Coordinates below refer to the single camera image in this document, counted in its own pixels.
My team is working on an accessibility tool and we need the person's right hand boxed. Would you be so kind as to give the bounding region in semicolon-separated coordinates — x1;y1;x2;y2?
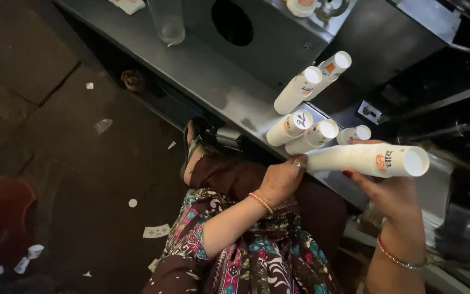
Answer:
342;139;424;238

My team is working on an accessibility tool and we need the person's left hand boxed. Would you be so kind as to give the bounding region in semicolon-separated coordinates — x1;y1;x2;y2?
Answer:
259;155;308;207

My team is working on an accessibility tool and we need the long white paper cup stack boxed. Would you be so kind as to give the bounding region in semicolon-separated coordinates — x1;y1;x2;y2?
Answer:
305;143;431;179

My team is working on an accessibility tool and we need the marked-bottom white paper cup stack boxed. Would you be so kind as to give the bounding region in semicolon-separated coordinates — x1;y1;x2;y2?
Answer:
265;109;314;148

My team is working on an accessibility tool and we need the short white paper cup stack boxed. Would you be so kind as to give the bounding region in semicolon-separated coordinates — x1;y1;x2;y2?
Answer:
336;124;372;146

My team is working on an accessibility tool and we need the person's floral dress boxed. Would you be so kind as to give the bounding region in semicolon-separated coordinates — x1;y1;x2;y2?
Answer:
140;152;350;294

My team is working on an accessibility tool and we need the person's foot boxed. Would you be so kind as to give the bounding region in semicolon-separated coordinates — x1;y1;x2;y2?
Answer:
183;120;208;186

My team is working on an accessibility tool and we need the black sandal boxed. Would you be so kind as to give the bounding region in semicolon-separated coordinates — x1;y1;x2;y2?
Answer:
179;118;215;182

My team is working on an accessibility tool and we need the black metal housing with hole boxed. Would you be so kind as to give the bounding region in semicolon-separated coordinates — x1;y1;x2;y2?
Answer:
185;0;334;94

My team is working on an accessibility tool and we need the thin bangle on right wrist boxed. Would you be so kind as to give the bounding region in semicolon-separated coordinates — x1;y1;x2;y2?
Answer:
376;234;428;270

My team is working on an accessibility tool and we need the single white paper cup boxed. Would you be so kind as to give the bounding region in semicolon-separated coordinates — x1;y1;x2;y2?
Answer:
286;0;318;18

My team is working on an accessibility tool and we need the white paper card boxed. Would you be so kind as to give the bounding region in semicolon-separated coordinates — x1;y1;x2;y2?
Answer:
142;223;171;239

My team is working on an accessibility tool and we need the clear drinking glass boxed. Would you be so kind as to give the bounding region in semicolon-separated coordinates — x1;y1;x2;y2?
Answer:
147;0;186;46

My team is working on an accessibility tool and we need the crumpled clear plastic scrap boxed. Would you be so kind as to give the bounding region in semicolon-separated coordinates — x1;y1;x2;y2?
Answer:
94;118;114;136

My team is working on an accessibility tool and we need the white printed paper sheet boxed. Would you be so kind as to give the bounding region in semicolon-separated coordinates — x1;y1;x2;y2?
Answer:
108;0;147;16

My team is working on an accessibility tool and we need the small white paper cup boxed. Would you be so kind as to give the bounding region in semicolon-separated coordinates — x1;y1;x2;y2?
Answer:
13;256;30;275
27;244;45;260

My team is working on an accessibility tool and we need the red cloth bundle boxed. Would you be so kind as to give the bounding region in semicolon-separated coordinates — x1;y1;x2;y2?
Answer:
0;173;38;273

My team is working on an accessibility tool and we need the beaded bracelet on left wrist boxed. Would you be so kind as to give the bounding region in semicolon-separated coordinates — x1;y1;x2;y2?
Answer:
248;191;275;216

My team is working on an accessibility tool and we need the small metal bracket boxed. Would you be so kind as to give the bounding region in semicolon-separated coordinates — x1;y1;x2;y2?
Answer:
356;100;383;125

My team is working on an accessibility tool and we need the metal ring part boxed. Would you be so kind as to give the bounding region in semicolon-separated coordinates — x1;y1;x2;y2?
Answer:
314;0;351;23

